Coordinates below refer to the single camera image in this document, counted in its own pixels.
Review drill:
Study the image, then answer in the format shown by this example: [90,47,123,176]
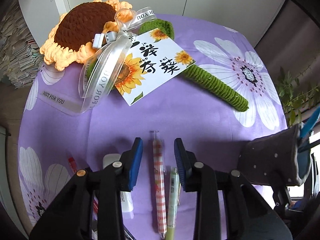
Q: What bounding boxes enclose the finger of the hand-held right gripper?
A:
[271,185,295,212]

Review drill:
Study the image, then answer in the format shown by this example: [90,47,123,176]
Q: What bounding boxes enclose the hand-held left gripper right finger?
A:
[174,137,293,240]

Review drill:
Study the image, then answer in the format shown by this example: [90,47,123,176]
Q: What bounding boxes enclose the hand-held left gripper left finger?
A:
[29,137,144,240]

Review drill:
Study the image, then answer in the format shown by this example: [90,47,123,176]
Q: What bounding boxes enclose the pink checked pen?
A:
[150,130,167,239]

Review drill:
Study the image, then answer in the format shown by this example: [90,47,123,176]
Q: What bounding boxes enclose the white correction tape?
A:
[102,153,135,218]

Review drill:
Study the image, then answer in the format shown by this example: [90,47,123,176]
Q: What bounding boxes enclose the green pen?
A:
[166,166,181,240]

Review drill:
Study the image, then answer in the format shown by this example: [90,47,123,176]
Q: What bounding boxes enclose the grey white pen holder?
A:
[236,123,313,187]

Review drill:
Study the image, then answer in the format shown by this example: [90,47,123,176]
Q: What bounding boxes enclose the red capped pen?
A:
[68,156,100,215]

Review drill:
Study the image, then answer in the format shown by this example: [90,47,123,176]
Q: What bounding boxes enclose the purple floral tablecloth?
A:
[19,14,288,240]

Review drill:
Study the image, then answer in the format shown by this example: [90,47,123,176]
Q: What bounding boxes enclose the green potted plant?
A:
[276,66,320,128]

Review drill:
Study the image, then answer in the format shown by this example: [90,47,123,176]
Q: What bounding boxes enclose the white sunflower card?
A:
[114,27,197,107]

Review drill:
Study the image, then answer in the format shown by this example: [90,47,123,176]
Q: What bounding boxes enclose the translucent white ribbon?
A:
[37,6,157,116]

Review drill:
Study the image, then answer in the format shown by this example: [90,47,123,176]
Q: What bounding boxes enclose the small white plastic clip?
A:
[93,31,118,50]

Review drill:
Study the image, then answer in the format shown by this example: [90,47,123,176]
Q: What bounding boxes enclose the pink curtain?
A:
[255,0,320,110]

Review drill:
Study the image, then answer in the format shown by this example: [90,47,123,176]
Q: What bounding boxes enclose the crochet sunflower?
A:
[40,0,250,112]

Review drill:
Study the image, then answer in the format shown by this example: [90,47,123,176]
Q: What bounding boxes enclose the tall stacks of papers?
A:
[0,2,44,88]

